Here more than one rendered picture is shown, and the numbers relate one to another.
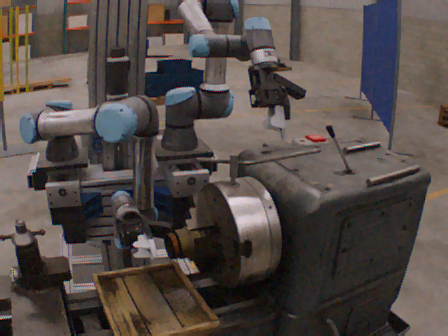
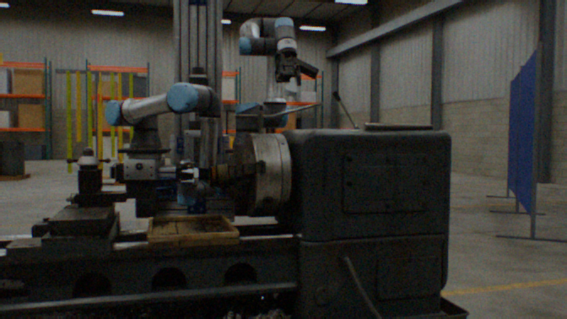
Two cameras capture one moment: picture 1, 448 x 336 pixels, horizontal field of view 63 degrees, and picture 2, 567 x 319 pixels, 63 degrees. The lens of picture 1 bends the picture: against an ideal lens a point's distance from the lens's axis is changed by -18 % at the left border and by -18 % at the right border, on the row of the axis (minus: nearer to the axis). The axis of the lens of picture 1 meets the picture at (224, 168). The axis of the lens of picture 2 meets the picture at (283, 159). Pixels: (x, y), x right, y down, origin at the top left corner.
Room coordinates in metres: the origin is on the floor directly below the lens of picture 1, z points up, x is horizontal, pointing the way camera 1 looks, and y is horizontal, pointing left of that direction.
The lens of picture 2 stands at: (-0.60, -0.44, 1.23)
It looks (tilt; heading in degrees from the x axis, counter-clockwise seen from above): 3 degrees down; 11
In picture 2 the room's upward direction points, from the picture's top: straight up
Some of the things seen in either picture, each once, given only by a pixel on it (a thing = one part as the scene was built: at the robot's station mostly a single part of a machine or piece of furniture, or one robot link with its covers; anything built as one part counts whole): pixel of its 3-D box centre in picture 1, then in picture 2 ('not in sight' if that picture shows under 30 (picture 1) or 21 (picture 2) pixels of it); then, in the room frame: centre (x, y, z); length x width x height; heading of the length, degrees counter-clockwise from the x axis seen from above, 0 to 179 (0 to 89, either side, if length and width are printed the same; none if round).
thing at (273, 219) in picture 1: (249, 230); (276, 175); (1.13, -0.08, 1.08); 0.31 x 0.03 x 0.31; 26
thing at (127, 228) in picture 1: (133, 231); (186, 172); (1.08, 0.26, 1.08); 0.12 x 0.09 x 0.08; 25
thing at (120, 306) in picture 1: (150, 302); (191, 229); (0.99, 0.21, 0.89); 0.36 x 0.30 x 0.04; 26
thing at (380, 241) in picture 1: (333, 212); (357, 178); (1.30, -0.38, 1.06); 0.59 x 0.48 x 0.39; 116
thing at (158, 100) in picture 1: (172, 79); not in sight; (8.25, 1.04, 0.39); 1.20 x 0.80 x 0.79; 125
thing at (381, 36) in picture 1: (375, 59); (519, 140); (7.37, -2.72, 1.18); 4.12 x 0.80 x 2.35; 169
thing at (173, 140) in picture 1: (179, 133); (247, 138); (1.66, 0.18, 1.21); 0.15 x 0.15 x 0.10
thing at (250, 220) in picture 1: (230, 234); (260, 175); (1.10, -0.02, 1.08); 0.32 x 0.09 x 0.32; 26
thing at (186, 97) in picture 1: (181, 105); (248, 115); (1.66, 0.17, 1.33); 0.13 x 0.12 x 0.14; 107
